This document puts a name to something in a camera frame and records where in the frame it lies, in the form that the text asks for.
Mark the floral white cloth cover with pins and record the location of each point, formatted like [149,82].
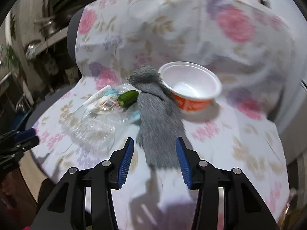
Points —
[244,43]

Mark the white orange paper bowl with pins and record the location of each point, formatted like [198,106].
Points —
[192,86]

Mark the clear plastic food tray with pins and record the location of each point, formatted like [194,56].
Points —
[97,133]

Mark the grey fuzzy slipper insole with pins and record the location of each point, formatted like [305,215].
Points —
[160,120]

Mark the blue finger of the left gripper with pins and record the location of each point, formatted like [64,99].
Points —
[26,138]

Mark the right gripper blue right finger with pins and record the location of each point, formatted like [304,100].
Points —
[183,158]

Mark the green cucumber piece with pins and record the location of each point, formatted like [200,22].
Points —
[128,98]

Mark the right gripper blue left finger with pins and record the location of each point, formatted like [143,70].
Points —
[125,161]

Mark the small snack packets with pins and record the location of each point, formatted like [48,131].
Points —
[102,101]

